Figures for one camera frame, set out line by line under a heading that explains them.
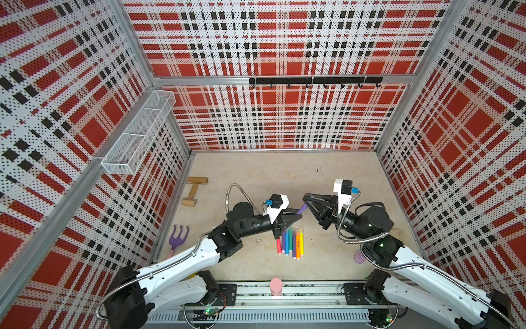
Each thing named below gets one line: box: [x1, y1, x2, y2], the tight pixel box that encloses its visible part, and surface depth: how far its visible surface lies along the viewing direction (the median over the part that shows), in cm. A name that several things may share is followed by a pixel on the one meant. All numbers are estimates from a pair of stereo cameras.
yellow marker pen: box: [299, 228, 304, 256], surface depth 88 cm
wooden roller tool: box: [180, 176, 209, 207], surface depth 103 cm
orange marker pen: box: [295, 230, 301, 260], surface depth 86 cm
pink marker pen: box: [276, 238, 283, 255], surface depth 86 cm
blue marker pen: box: [284, 232, 290, 256], surface depth 87 cm
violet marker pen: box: [281, 230, 286, 251], surface depth 88 cm
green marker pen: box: [288, 228, 293, 252], surface depth 88 cm
